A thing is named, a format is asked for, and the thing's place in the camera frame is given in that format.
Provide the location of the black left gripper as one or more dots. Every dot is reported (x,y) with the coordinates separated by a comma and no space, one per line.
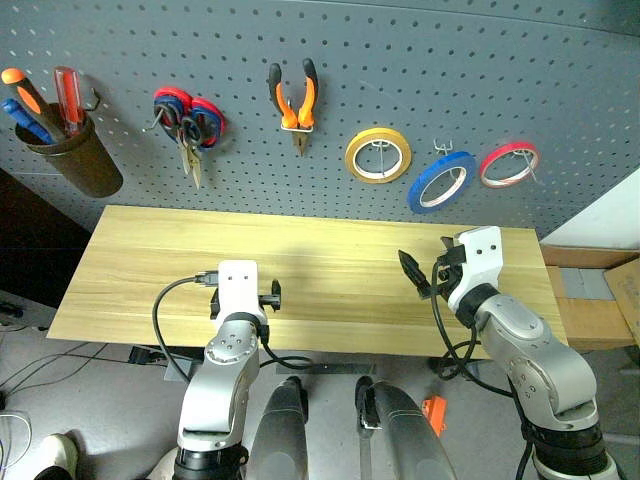
(265,300)

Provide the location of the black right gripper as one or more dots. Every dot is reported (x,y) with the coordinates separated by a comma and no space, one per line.
(447,280)

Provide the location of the blue tape roll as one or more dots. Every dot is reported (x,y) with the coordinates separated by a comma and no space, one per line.
(417,187)

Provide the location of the orange black needle-nose pliers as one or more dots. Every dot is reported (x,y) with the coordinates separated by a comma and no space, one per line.
(289,117)

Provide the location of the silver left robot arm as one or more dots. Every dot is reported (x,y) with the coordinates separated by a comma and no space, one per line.
(225,380)

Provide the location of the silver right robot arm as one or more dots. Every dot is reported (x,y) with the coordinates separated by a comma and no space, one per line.
(540,350)

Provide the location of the black tool cup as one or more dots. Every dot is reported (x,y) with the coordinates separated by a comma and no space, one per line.
(90,170)

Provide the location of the silver double prong hook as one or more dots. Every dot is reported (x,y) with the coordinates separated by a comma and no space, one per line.
(445,147)

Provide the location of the grey metal floor bar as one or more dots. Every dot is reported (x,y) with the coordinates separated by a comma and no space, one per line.
(340,369)

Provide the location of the silver yellow tape hook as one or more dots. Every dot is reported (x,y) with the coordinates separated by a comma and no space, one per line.
(382,155)

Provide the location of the yellow tape roll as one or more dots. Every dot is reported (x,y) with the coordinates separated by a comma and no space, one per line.
(349,159)

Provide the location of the red tape roll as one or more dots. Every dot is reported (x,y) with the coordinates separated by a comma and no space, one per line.
(505,148)

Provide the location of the silver red tape hook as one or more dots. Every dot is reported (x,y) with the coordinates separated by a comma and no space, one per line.
(531,167)

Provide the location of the dark grey rounded shape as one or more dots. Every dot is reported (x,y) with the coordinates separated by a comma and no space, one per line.
(410,440)
(277,435)

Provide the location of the small orange floor object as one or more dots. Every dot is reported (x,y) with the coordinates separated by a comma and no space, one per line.
(434,412)

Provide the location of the flat brown cardboard box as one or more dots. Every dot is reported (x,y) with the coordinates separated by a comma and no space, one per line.
(590,320)

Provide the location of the grey perforated pegboard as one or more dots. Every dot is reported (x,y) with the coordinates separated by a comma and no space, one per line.
(450,75)

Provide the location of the open brown cardboard box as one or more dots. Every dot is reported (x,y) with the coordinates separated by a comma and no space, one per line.
(627,290)

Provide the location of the silver scissors hook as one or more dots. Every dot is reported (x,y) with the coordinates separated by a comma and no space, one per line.
(152,125)

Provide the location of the black cabinet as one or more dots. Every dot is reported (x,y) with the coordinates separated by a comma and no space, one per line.
(35,240)

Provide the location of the white green shoe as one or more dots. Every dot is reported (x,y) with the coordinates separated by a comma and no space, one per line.
(57,457)

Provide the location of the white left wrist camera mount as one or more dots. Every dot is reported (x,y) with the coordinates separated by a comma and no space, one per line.
(237,292)

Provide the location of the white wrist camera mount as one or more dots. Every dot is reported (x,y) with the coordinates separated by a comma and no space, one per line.
(237,292)
(477,260)

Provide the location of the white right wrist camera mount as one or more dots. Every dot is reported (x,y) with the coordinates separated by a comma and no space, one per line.
(477,260)

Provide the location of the black table frame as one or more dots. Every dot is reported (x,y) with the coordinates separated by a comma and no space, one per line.
(145,356)

